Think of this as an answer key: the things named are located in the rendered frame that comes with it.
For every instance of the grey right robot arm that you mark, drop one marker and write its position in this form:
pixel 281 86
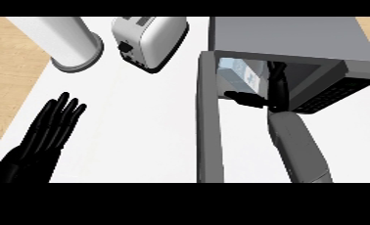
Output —
pixel 298 149

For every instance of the white toaster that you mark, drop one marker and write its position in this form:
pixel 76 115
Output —
pixel 148 41

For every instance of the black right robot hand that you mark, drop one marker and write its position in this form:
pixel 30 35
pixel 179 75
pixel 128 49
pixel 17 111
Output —
pixel 278 87

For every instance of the white cylindrical canister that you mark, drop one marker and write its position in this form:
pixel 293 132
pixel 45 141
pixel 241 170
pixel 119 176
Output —
pixel 65 41

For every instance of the white milk carton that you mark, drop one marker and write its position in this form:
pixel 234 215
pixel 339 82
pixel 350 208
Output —
pixel 240 75

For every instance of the grey microwave door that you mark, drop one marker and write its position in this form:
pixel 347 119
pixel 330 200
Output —
pixel 209 118

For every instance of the grey microwave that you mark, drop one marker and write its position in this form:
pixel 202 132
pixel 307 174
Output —
pixel 293 59

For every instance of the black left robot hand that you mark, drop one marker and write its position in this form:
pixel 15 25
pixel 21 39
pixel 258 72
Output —
pixel 40 137

